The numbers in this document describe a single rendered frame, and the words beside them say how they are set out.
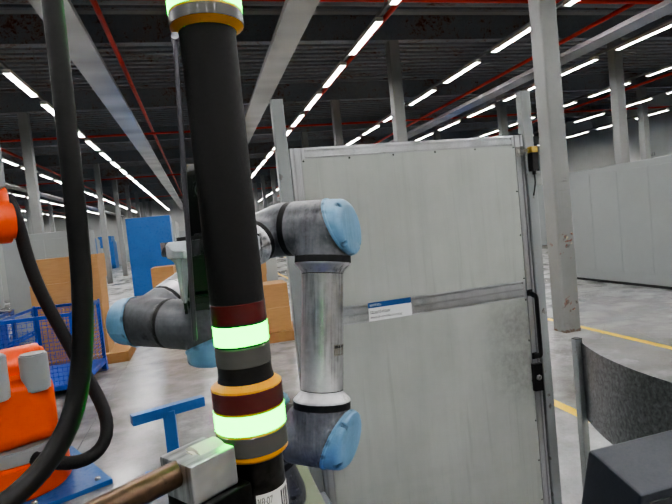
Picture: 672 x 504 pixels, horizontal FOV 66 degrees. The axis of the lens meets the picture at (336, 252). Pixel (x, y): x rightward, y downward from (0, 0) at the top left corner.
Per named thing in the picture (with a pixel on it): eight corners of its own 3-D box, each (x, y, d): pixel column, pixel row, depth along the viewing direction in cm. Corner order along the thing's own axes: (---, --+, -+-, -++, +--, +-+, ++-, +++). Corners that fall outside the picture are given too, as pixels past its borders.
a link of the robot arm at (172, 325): (192, 354, 83) (188, 285, 82) (251, 358, 78) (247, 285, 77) (156, 366, 75) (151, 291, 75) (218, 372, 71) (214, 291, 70)
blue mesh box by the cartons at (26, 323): (0, 409, 581) (-12, 322, 576) (40, 378, 704) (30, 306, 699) (84, 395, 598) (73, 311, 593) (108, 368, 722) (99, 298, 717)
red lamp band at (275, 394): (244, 421, 29) (242, 399, 29) (198, 409, 32) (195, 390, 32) (298, 396, 33) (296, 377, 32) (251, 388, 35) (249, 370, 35)
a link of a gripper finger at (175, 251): (194, 308, 45) (212, 295, 54) (187, 240, 45) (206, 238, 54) (158, 312, 45) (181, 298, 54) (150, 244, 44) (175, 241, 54)
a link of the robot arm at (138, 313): (254, 198, 119) (88, 301, 78) (296, 194, 114) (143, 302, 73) (266, 245, 123) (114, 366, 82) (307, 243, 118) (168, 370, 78)
